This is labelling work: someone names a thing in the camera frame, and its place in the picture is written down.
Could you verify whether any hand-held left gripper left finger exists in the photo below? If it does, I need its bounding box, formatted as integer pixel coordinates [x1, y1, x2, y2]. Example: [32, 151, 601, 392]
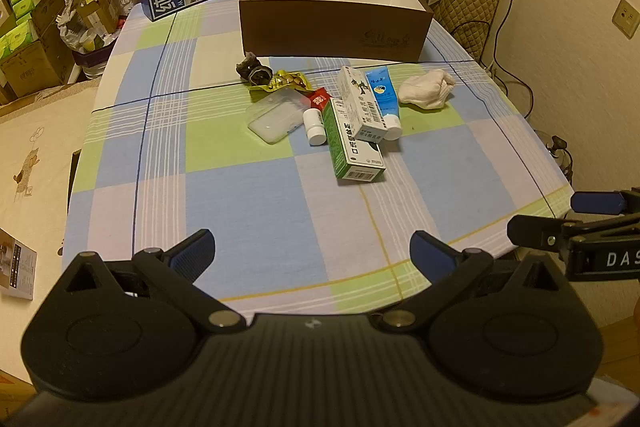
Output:
[55, 229, 246, 334]

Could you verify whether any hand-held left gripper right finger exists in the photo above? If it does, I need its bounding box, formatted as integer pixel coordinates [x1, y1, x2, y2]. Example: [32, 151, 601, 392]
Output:
[370, 230, 576, 334]

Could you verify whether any clear trash bag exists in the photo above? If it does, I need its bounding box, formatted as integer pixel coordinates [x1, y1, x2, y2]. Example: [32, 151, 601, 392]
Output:
[56, 0, 121, 68]

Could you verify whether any yellow snack packet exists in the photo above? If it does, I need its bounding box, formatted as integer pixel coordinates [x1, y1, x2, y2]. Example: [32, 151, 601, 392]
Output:
[250, 70, 311, 94]

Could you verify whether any white medicine box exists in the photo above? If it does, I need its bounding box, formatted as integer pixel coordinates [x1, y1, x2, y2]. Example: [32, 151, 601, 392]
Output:
[336, 66, 385, 144]

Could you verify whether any large cardboard box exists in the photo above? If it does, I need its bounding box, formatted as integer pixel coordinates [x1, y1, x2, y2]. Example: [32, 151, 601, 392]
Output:
[0, 0, 76, 100]

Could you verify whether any brown cardboard box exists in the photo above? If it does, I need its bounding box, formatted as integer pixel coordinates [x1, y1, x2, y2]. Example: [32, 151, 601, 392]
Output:
[238, 0, 433, 64]

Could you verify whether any white pill bottle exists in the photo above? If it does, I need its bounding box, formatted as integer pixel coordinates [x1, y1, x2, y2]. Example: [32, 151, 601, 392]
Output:
[302, 107, 327, 146]

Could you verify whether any cream embroidered bedspread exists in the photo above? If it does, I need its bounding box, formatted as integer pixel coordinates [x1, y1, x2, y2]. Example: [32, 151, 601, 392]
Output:
[0, 77, 106, 358]

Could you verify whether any clear plastic case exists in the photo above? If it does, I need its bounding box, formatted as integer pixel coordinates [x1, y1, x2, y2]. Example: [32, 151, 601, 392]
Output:
[247, 89, 313, 145]

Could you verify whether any blue and white tube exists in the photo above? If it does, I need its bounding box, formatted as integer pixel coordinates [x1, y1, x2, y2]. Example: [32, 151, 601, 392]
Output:
[365, 68, 402, 142]

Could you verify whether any beige wall socket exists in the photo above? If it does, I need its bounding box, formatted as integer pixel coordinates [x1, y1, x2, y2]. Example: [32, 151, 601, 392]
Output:
[612, 0, 640, 38]

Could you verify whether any small printed box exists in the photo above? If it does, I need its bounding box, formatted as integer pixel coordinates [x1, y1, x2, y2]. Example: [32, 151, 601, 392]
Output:
[0, 228, 38, 300]

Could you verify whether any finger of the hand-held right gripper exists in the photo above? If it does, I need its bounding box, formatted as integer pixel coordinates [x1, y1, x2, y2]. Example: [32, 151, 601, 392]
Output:
[507, 215, 581, 253]
[571, 188, 640, 217]

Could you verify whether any green medicine box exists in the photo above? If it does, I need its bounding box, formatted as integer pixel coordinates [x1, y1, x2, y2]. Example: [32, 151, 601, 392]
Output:
[322, 98, 387, 181]

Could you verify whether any dark hair scrunchie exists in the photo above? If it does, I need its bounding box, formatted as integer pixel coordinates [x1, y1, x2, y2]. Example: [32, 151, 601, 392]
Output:
[236, 52, 273, 86]

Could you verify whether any white cloth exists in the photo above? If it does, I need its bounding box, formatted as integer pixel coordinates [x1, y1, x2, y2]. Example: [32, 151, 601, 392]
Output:
[397, 68, 456, 110]

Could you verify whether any dark round object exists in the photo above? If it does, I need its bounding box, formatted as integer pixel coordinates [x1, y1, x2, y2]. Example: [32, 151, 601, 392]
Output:
[547, 136, 576, 181]

